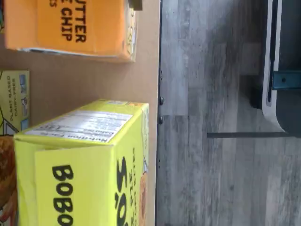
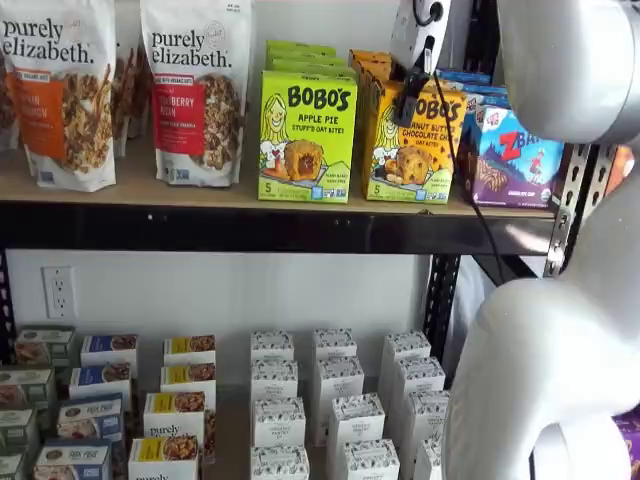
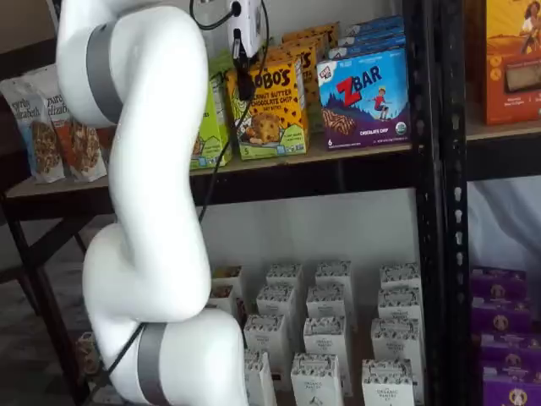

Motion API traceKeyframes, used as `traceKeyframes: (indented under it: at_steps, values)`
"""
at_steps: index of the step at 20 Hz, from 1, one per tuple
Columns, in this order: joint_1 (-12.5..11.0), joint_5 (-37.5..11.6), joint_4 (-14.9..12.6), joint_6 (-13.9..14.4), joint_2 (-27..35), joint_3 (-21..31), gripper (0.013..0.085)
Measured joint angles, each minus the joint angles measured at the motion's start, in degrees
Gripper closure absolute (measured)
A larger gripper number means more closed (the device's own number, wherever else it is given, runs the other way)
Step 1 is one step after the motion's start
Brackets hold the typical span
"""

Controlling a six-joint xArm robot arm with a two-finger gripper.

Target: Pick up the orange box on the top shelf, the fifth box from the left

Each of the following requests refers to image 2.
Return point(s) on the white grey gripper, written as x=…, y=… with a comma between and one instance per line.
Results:
x=420, y=35

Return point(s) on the orange Bobo's oat bites box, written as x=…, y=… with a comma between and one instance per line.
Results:
x=415, y=165
x=367, y=65

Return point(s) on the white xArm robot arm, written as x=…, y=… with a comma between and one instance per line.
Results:
x=550, y=350

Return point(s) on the blue purple Zbar box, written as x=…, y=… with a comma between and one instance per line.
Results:
x=462, y=76
x=510, y=165
x=480, y=96

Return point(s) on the green Bobo's apple pie box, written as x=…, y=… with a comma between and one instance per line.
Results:
x=300, y=47
x=315, y=69
x=307, y=145
x=305, y=60

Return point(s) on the white floral print box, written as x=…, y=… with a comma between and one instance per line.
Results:
x=278, y=422
x=356, y=422
x=370, y=460
x=337, y=380
x=419, y=382
x=272, y=345
x=405, y=347
x=335, y=342
x=427, y=422
x=429, y=462
x=280, y=462
x=274, y=380

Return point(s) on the yellow white granola box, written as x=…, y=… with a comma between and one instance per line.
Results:
x=162, y=457
x=189, y=347
x=175, y=415
x=187, y=377

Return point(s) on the blue white oatmeal box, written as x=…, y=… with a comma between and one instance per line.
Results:
x=72, y=460
x=107, y=347
x=100, y=380
x=90, y=417

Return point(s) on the green grey oatmeal box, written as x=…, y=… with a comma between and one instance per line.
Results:
x=27, y=387
x=17, y=430
x=11, y=467
x=45, y=345

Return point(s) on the red label granola bag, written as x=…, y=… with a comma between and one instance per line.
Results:
x=195, y=100

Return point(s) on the orange package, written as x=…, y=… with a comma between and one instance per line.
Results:
x=620, y=170

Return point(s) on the white granola bag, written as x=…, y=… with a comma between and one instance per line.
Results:
x=131, y=95
x=6, y=110

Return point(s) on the orange label granola bag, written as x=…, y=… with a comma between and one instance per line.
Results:
x=65, y=100

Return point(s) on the purple package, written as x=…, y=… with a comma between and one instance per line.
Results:
x=627, y=440

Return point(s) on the black metal shelf frame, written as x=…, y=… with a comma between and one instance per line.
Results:
x=250, y=230

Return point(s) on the white wall outlet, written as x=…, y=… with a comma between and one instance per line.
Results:
x=60, y=292

